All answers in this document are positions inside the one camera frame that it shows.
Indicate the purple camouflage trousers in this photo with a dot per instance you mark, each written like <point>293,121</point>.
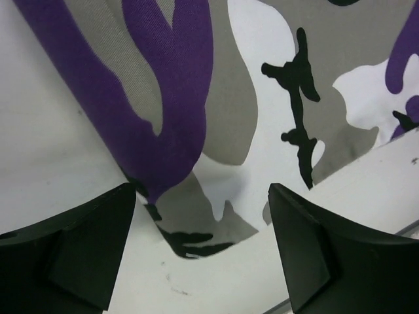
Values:
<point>205,104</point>

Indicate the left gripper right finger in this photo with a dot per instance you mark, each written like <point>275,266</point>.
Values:
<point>334,265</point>

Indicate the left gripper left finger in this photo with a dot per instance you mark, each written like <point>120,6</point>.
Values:
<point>68,262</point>

